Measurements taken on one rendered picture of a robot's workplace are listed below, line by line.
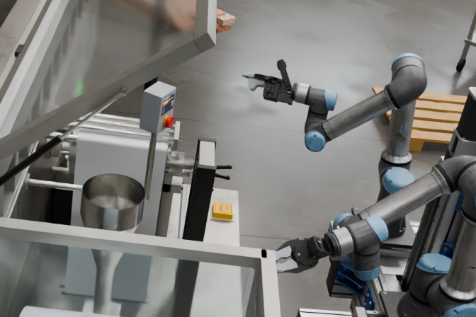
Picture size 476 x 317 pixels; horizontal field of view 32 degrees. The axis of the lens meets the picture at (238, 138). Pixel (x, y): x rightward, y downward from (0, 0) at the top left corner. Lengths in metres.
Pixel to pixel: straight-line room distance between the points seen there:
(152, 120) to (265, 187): 2.97
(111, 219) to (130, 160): 0.45
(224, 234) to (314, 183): 2.18
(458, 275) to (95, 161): 1.12
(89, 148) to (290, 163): 3.00
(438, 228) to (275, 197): 1.99
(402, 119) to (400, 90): 0.22
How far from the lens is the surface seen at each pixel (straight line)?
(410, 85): 2.96
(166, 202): 2.68
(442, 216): 2.90
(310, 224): 4.62
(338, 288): 3.33
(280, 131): 5.47
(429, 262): 2.74
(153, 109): 1.91
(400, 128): 3.16
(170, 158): 2.34
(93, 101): 1.56
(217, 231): 2.87
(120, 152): 2.24
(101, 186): 1.94
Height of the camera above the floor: 2.57
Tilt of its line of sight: 29 degrees down
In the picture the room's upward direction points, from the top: 11 degrees clockwise
